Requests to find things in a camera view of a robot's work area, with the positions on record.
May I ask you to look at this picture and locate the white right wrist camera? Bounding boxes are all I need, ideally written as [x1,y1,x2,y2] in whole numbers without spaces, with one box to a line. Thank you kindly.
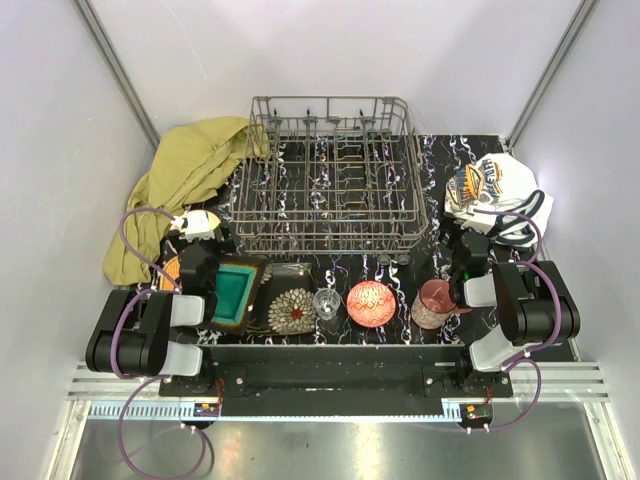
[452,209,498,235]

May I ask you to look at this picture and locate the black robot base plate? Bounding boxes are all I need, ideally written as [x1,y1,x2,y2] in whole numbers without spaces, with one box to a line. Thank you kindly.
[159,345,513,422]

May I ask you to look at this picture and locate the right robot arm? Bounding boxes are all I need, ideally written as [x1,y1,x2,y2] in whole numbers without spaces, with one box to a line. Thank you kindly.
[448,231,581,397]

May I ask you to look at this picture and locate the woven bamboo basket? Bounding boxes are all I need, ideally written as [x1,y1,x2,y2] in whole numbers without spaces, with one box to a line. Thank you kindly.
[158,256,181,291]

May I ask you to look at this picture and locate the teal square ceramic dish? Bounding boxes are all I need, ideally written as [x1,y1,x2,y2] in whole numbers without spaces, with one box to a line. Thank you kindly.
[198,255,267,335]

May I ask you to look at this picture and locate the red patterned bowl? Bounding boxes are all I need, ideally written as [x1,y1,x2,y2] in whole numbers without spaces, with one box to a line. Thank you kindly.
[346,280,397,328]

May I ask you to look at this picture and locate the grey wire dish rack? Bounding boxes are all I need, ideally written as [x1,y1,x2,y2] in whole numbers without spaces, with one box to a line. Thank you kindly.
[229,96,429,255]

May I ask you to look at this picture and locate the white printed t-shirt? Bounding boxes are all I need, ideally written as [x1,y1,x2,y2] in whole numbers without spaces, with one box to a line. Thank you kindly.
[444,153,554,249]

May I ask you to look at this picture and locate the pink skull pattern mug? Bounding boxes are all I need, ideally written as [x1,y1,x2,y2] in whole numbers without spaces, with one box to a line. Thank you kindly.
[411,279,470,330]

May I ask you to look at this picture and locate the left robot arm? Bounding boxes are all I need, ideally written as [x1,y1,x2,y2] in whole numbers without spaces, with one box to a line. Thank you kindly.
[85,239,235,378]

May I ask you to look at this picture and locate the black floral square plate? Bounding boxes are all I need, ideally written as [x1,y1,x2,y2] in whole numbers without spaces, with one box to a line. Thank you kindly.
[246,262,316,336]

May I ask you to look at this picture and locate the clear drinking glass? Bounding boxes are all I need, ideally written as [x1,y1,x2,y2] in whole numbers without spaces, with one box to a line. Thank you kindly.
[313,288,341,320]

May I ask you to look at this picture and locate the olive green cloth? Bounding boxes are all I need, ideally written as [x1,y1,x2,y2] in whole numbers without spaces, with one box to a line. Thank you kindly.
[103,116,271,286]

